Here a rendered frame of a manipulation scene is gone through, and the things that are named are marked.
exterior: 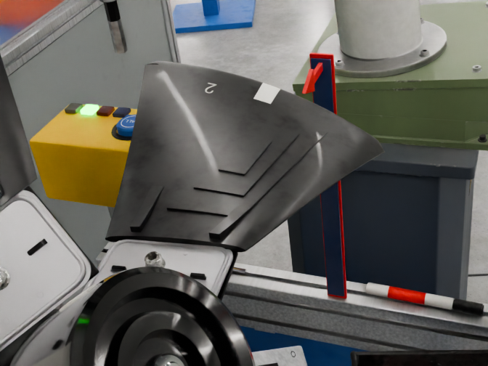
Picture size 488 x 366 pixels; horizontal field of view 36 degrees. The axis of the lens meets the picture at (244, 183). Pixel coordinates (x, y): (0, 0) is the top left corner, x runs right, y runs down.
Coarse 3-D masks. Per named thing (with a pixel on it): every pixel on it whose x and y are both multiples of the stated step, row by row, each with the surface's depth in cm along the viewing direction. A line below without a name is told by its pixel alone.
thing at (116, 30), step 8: (104, 0) 38; (112, 0) 38; (112, 8) 39; (112, 16) 39; (112, 24) 39; (120, 24) 39; (112, 32) 39; (120, 32) 39; (112, 40) 40; (120, 40) 40; (120, 48) 40
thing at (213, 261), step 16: (128, 240) 52; (144, 240) 52; (112, 256) 51; (128, 256) 51; (144, 256) 51; (176, 256) 51; (192, 256) 50; (208, 256) 50; (224, 256) 50; (112, 272) 50; (208, 272) 49; (224, 272) 49; (208, 288) 48
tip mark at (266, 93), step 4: (264, 84) 69; (268, 84) 69; (260, 88) 68; (264, 88) 68; (268, 88) 68; (272, 88) 68; (276, 88) 69; (260, 92) 67; (264, 92) 68; (268, 92) 68; (272, 92) 68; (276, 92) 68; (256, 96) 67; (260, 96) 67; (264, 96) 67; (268, 96) 67; (272, 96) 67; (260, 100) 66; (264, 100) 66; (268, 100) 67; (272, 100) 67
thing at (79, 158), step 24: (72, 120) 96; (96, 120) 95; (48, 144) 92; (72, 144) 91; (96, 144) 90; (120, 144) 89; (48, 168) 94; (72, 168) 93; (96, 168) 91; (120, 168) 90; (48, 192) 97; (72, 192) 95; (96, 192) 94
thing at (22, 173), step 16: (0, 64) 42; (0, 80) 42; (0, 96) 42; (0, 112) 42; (16, 112) 42; (0, 128) 42; (16, 128) 42; (0, 144) 42; (16, 144) 42; (0, 160) 41; (16, 160) 42; (32, 160) 42; (0, 176) 41; (16, 176) 42; (32, 176) 42; (0, 192) 41; (16, 192) 41
